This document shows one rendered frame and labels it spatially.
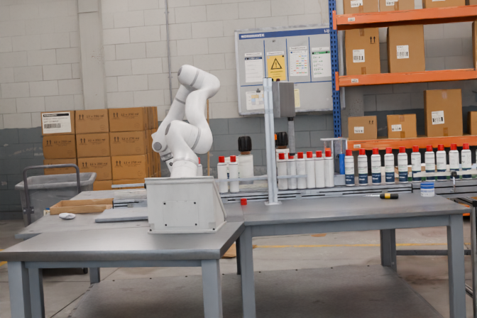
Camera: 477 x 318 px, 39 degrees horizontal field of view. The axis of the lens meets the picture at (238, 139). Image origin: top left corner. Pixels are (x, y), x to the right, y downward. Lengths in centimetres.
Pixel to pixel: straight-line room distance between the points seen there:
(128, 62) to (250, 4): 169
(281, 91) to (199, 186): 91
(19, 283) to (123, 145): 429
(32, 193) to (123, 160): 158
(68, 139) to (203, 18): 235
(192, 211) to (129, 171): 421
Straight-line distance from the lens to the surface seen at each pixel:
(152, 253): 260
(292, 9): 817
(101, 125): 707
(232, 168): 366
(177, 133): 312
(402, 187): 379
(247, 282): 316
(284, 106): 354
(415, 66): 735
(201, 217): 285
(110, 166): 707
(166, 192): 287
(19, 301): 289
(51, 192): 569
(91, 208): 365
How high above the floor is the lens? 137
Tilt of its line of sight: 3 degrees down
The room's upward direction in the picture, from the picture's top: 3 degrees counter-clockwise
